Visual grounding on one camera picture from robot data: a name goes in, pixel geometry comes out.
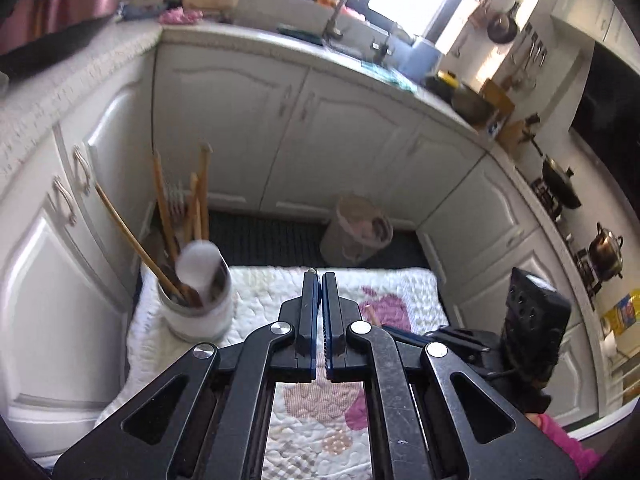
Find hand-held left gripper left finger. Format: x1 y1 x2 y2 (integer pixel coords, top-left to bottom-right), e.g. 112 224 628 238
52 270 321 480

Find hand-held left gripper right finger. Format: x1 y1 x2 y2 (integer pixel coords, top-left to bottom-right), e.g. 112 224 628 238
322 272 581 480

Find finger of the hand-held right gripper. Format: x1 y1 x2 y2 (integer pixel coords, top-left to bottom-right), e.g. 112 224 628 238
381 326 488 358

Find white insulated steel jar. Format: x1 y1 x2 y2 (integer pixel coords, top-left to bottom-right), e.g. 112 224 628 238
157 242 236 341

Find metal spoon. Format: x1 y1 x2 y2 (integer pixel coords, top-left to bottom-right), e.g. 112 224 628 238
177 240 222 293

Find metal fork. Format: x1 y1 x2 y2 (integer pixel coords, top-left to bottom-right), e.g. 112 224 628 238
167 182 190 221

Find bundle of wooden chopsticks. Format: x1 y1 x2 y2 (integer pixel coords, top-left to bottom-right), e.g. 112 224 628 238
94 142 213 306

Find person's right forearm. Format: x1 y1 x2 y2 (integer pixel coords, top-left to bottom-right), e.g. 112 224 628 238
525 412 601 476

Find hanging kitchen utensils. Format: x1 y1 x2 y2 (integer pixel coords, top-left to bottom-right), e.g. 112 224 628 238
510 22 548 93

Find pastel quilted blanket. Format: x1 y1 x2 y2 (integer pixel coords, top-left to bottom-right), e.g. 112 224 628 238
95 265 451 480

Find dark ribbed floor mat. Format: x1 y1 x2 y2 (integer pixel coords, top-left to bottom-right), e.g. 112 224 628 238
205 208 431 270

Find wicker waste bin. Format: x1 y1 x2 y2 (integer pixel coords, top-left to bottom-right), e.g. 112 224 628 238
320 195 394 267

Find yellow package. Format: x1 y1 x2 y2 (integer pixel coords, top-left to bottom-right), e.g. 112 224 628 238
602 295 640 336

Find steel pot with lid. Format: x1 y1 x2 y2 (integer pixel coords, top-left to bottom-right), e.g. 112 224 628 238
587 222 625 281

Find gas stove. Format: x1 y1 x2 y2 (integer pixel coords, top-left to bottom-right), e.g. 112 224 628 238
530 175 601 306

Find dark stovetop wok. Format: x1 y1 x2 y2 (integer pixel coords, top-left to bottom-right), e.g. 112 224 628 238
541 152 583 210

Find wooden knife block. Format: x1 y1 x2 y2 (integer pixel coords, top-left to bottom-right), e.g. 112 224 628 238
495 115 541 156

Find row of white cabinet doors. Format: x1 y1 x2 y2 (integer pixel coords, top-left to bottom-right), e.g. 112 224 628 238
0 42 621 456

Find black range hood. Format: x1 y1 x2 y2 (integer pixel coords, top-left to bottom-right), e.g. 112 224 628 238
570 42 640 196

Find dark round pot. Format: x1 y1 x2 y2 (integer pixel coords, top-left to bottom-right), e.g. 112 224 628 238
451 83 493 123

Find wooden cutting board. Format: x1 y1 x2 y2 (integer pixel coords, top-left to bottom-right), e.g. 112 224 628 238
480 78 516 121

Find teal cloth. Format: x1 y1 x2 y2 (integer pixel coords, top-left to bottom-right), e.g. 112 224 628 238
360 60 418 93

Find yellow and black container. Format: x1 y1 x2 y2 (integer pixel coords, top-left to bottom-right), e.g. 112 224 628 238
425 70 460 96

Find small metal tap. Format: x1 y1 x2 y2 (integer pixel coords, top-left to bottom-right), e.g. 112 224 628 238
370 35 392 63

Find light blue kettle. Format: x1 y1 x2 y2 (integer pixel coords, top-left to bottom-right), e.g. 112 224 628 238
400 35 445 81

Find metal kitchen faucet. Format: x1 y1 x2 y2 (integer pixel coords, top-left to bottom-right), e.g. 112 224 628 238
307 0 352 41

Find hanging dark pan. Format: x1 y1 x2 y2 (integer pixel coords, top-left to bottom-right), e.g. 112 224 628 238
487 2 521 45

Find pink cloth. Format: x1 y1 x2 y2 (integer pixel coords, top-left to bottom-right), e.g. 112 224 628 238
160 7 203 26

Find woven beige basket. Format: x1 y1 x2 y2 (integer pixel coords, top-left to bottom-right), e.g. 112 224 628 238
181 0 246 16

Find speckled stone countertop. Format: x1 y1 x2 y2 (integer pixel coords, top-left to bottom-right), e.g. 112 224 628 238
0 22 621 411

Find blue tray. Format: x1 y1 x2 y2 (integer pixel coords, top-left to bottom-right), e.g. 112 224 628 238
120 0 168 21

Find black wok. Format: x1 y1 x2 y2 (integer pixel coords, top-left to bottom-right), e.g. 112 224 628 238
0 12 118 78

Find maroon rice cooker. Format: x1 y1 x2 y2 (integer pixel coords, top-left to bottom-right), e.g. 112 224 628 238
0 0 131 56

